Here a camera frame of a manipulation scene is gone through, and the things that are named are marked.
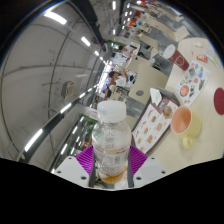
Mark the ceiling air unit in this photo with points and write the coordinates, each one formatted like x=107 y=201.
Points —
x=69 y=88

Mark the yellow mug peach inside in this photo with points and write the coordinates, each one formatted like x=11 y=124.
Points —
x=193 y=125

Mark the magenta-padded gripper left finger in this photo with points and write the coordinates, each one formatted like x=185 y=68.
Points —
x=70 y=170

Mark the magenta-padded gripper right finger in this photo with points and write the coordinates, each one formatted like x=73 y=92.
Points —
x=150 y=170

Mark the beige cafeteria chairs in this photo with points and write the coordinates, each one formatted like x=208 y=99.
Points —
x=148 y=80

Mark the clear plastic wrapper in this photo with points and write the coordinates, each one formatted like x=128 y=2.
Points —
x=213 y=56

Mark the small white packet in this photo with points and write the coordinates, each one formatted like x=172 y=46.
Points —
x=197 y=43

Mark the clear tea bottle white cap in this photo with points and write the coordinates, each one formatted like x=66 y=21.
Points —
x=111 y=143

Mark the printed paper tray liner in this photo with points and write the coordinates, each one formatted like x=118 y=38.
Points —
x=150 y=128

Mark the dark brown food tray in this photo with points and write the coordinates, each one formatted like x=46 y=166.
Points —
x=166 y=95

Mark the person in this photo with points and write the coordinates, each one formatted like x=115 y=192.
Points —
x=118 y=79
x=125 y=50

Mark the ceiling lights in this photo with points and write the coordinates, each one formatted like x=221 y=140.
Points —
x=55 y=17

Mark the colourful sticker sheet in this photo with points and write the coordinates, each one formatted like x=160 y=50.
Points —
x=193 y=81

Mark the crumpled white napkin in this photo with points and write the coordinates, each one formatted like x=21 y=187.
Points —
x=155 y=96

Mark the red paper cup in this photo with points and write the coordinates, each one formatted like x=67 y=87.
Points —
x=178 y=58

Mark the small red sauce packet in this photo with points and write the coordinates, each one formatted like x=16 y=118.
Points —
x=202 y=58

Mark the flat round red coaster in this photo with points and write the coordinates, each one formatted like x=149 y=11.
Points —
x=220 y=101

